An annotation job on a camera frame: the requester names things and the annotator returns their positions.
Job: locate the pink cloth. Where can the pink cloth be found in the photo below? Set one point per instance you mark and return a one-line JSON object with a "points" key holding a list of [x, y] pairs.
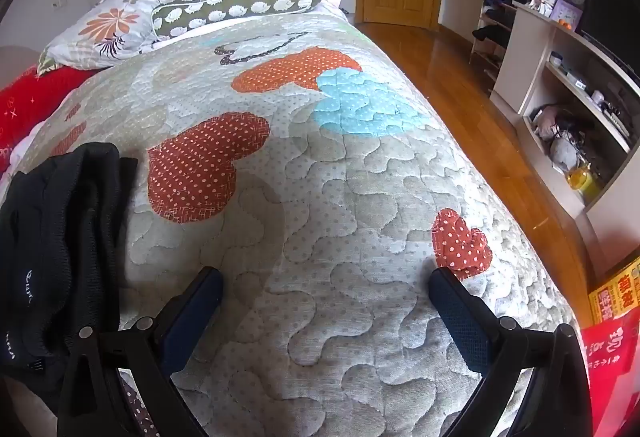
{"points": [[547, 119]]}

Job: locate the black television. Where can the black television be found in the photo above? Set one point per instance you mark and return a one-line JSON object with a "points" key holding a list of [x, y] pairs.
{"points": [[607, 12]]}

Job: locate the red long pillow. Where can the red long pillow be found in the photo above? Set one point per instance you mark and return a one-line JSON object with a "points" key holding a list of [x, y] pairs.
{"points": [[30, 102]]}

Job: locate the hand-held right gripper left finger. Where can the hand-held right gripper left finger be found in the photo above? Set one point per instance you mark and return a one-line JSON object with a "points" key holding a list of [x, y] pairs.
{"points": [[192, 319]]}

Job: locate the black pants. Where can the black pants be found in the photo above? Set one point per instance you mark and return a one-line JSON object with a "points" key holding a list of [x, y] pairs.
{"points": [[50, 242]]}

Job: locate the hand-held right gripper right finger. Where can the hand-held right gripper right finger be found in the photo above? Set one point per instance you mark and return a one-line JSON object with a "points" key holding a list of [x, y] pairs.
{"points": [[457, 317]]}

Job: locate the quilted heart-print bedspread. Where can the quilted heart-print bedspread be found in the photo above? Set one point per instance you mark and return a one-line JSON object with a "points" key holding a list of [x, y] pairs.
{"points": [[325, 217]]}

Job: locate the floral print pillow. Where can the floral print pillow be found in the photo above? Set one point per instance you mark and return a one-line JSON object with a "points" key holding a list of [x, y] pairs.
{"points": [[110, 27]]}

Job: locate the yellow and red paper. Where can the yellow and red paper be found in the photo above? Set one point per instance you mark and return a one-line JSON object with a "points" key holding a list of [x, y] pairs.
{"points": [[615, 297]]}

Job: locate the white bed sheet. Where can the white bed sheet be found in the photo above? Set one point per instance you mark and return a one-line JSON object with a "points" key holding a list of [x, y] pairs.
{"points": [[334, 4]]}

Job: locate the beige shelf unit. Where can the beige shelf unit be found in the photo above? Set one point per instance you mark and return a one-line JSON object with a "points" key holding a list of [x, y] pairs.
{"points": [[525, 47]]}

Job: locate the red bag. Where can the red bag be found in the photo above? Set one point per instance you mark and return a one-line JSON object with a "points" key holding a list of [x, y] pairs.
{"points": [[610, 347]]}

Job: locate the yellow bottle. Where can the yellow bottle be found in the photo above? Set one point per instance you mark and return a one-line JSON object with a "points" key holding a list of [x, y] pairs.
{"points": [[582, 182]]}

